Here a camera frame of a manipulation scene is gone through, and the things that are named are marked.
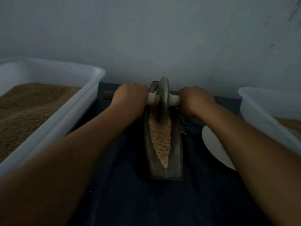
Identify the person's right hand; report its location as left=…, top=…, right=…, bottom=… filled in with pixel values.
left=177, top=86, right=217, bottom=119

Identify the person's right forearm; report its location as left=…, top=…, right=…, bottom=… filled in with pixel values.
left=198, top=103, right=301, bottom=226

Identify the white round plate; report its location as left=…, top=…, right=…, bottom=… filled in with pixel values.
left=201, top=125, right=237, bottom=171

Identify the large brown grain heap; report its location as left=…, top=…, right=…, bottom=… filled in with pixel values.
left=0, top=83, right=82, bottom=163
left=274, top=117, right=301, bottom=137

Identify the person's left forearm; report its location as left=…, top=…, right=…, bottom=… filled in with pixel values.
left=0, top=102, right=138, bottom=226

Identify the dark blue table cloth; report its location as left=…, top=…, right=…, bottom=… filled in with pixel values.
left=66, top=82, right=273, bottom=226

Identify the person's left hand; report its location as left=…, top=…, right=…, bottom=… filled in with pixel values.
left=109, top=83, right=149, bottom=119

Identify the white plastic tub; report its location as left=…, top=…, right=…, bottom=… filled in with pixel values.
left=0, top=57, right=106, bottom=177
left=238, top=87, right=301, bottom=156

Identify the metal grinding wheel with handle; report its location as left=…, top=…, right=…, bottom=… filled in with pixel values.
left=103, top=75, right=181, bottom=123

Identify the boat-shaped metal grinding trough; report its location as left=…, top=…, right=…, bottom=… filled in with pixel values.
left=143, top=81, right=184, bottom=180

